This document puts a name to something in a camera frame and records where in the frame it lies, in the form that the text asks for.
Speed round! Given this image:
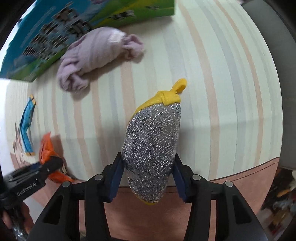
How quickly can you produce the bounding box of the blue snack packet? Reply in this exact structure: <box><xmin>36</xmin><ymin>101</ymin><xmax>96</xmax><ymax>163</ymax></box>
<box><xmin>20</xmin><ymin>94</ymin><xmax>36</xmax><ymax>156</ymax></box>

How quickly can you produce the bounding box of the yellow silver scrubber sponge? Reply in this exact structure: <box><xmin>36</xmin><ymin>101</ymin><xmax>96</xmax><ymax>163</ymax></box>
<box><xmin>121</xmin><ymin>78</ymin><xmax>187</xmax><ymax>205</ymax></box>

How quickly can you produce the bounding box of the orange snack packet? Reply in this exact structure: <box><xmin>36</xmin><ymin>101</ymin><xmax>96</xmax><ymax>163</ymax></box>
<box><xmin>39</xmin><ymin>132</ymin><xmax>75</xmax><ymax>184</ymax></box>

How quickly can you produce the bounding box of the lilac cloth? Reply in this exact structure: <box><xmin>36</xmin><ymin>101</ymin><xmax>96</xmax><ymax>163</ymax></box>
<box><xmin>57</xmin><ymin>27</ymin><xmax>144</xmax><ymax>92</ymax></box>

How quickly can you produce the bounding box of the person's left hand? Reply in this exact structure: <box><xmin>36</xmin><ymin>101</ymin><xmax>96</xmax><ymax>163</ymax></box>
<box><xmin>1</xmin><ymin>202</ymin><xmax>34</xmax><ymax>234</ymax></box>

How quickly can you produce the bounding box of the cardboard box with blue print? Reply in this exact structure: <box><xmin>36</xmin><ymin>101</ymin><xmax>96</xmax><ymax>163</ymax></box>
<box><xmin>1</xmin><ymin>0</ymin><xmax>175</xmax><ymax>82</ymax></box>

